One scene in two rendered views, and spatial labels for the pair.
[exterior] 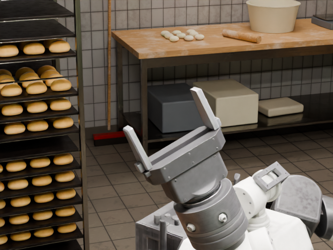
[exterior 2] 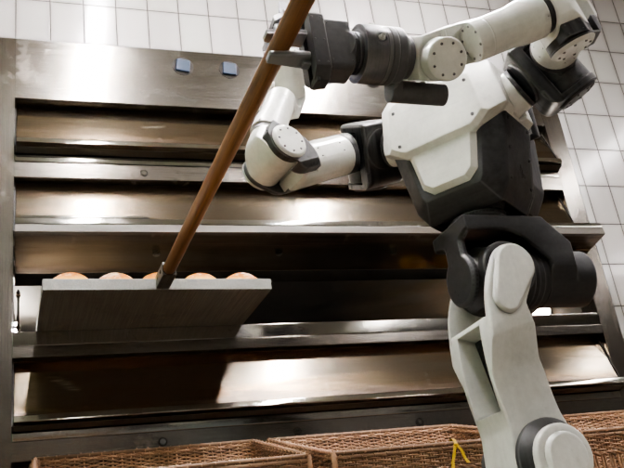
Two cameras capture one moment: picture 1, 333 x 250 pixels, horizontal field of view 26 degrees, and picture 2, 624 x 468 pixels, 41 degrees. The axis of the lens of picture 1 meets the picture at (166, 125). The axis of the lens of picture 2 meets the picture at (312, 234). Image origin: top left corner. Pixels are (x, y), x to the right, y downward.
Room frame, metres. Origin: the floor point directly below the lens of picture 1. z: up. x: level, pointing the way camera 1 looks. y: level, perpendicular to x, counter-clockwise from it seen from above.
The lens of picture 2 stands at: (0.85, -1.65, 0.47)
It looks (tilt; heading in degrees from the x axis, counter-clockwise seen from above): 23 degrees up; 87
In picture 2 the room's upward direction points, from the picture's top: 8 degrees counter-clockwise
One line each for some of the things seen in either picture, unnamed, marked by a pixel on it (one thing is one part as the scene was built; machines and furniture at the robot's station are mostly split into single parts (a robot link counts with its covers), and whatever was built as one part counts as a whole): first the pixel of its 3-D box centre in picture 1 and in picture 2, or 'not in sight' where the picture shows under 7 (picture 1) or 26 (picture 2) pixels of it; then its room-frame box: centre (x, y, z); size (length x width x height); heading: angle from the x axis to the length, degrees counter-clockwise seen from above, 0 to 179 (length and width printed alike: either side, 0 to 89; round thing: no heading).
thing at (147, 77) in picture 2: not in sight; (301, 91); (1.00, 0.70, 2.00); 1.80 x 0.08 x 0.21; 18
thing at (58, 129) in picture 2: not in sight; (311, 138); (1.01, 0.67, 1.80); 1.79 x 0.11 x 0.19; 18
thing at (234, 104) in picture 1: (224, 101); not in sight; (5.53, -0.46, 0.35); 0.50 x 0.36 x 0.24; 19
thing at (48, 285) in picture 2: not in sight; (149, 308); (0.51, 0.39, 1.19); 0.55 x 0.36 x 0.03; 20
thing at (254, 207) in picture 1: (252, 200); not in sight; (1.24, -0.16, 1.47); 0.10 x 0.07 x 0.09; 144
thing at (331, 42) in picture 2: not in sight; (344, 51); (0.99, -0.63, 1.19); 0.12 x 0.10 x 0.13; 19
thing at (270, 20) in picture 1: (272, 16); not in sight; (5.74, -0.85, 1.01); 0.43 x 0.43 x 0.21
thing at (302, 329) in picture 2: not in sight; (337, 331); (1.00, 0.70, 1.16); 1.80 x 0.06 x 0.04; 18
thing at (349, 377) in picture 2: not in sight; (347, 375); (1.01, 0.67, 1.02); 1.79 x 0.11 x 0.19; 18
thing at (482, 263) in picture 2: not in sight; (493, 280); (1.26, -0.14, 0.97); 0.14 x 0.13 x 0.12; 110
